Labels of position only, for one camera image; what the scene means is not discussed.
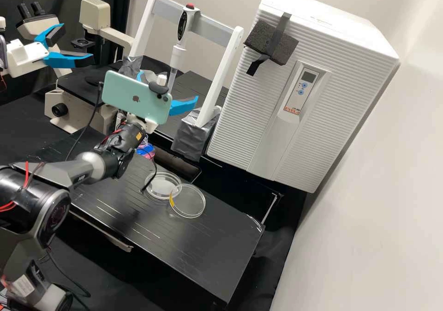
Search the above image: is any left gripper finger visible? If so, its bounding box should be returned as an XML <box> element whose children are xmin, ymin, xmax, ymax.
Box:
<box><xmin>34</xmin><ymin>23</ymin><xmax>67</xmax><ymax>54</ymax></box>
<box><xmin>42</xmin><ymin>52</ymin><xmax>95</xmax><ymax>69</ymax></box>

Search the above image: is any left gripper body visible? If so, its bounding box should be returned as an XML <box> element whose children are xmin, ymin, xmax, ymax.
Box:
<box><xmin>6</xmin><ymin>39</ymin><xmax>49</xmax><ymax>78</ymax></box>

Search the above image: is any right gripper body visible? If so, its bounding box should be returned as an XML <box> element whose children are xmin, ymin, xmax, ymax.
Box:
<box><xmin>125</xmin><ymin>113</ymin><xmax>157</xmax><ymax>132</ymax></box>

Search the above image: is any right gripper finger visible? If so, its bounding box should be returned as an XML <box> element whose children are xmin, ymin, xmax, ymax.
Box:
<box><xmin>168</xmin><ymin>95</ymin><xmax>200</xmax><ymax>118</ymax></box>
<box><xmin>136</xmin><ymin>70</ymin><xmax>157</xmax><ymax>84</ymax></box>

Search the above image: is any red liquid bottle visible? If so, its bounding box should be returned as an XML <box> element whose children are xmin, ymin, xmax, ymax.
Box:
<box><xmin>136</xmin><ymin>134</ymin><xmax>157</xmax><ymax>162</ymax></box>

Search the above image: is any grey taped block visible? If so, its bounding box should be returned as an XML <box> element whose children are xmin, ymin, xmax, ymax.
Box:
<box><xmin>119</xmin><ymin>55</ymin><xmax>144</xmax><ymax>79</ymax></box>
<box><xmin>171</xmin><ymin>107</ymin><xmax>223</xmax><ymax>162</ymax></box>

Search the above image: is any black platform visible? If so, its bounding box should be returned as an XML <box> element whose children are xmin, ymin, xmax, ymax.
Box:
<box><xmin>149</xmin><ymin>69</ymin><xmax>231</xmax><ymax>143</ymax></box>
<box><xmin>12</xmin><ymin>144</ymin><xmax>266</xmax><ymax>305</ymax></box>

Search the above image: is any white pipette stand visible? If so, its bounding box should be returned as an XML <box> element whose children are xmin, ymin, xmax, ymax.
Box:
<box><xmin>127</xmin><ymin>0</ymin><xmax>245</xmax><ymax>129</ymax></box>

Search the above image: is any black tray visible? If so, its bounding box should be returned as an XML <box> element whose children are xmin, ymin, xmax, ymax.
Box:
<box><xmin>153</xmin><ymin>147</ymin><xmax>203</xmax><ymax>184</ymax></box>

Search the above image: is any cream microscope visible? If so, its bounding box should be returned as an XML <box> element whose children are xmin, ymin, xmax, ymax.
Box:
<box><xmin>16</xmin><ymin>0</ymin><xmax>138</xmax><ymax>136</ymax></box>

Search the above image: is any petri dish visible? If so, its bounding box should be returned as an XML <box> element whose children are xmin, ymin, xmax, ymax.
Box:
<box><xmin>144</xmin><ymin>171</ymin><xmax>183</xmax><ymax>201</ymax></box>

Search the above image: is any pipette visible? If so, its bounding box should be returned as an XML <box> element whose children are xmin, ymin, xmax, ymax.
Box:
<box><xmin>168</xmin><ymin>3</ymin><xmax>202</xmax><ymax>87</ymax></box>

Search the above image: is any incubator door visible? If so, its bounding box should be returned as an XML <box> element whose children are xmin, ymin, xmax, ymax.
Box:
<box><xmin>206</xmin><ymin>10</ymin><xmax>332</xmax><ymax>184</ymax></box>

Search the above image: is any petri dish lid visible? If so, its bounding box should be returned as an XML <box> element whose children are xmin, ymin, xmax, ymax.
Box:
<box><xmin>168</xmin><ymin>183</ymin><xmax>207</xmax><ymax>219</ymax></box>

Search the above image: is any white incubator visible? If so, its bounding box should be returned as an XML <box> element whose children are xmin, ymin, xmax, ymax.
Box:
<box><xmin>206</xmin><ymin>0</ymin><xmax>401</xmax><ymax>194</ymax></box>

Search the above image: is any right wrist camera phone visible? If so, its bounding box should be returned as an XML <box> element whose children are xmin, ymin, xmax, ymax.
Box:
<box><xmin>101</xmin><ymin>70</ymin><xmax>173</xmax><ymax>126</ymax></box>

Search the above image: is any black cable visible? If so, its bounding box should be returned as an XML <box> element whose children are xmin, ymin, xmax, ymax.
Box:
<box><xmin>37</xmin><ymin>248</ymin><xmax>91</xmax><ymax>299</ymax></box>
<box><xmin>63</xmin><ymin>81</ymin><xmax>105</xmax><ymax>163</ymax></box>
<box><xmin>139</xmin><ymin>158</ymin><xmax>158</xmax><ymax>194</ymax></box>

